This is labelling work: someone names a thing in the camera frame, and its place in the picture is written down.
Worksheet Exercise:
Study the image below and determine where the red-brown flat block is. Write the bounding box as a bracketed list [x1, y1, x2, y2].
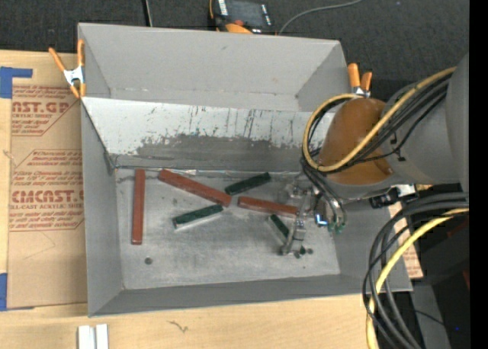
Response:
[130, 168, 147, 246]
[157, 168, 233, 208]
[236, 196, 300, 219]

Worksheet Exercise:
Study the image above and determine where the grey metal bin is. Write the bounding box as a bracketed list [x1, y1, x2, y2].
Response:
[77, 22, 414, 318]

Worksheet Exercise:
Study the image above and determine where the black cylinder on white bracket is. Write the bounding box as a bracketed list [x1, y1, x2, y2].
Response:
[368, 183, 417, 210]

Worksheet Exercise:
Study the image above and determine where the dark green flat block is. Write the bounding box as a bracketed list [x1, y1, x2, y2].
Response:
[224, 171, 273, 196]
[268, 213, 291, 242]
[172, 203, 225, 230]

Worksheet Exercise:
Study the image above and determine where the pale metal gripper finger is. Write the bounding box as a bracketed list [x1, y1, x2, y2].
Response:
[291, 227, 308, 259]
[280, 218, 305, 256]

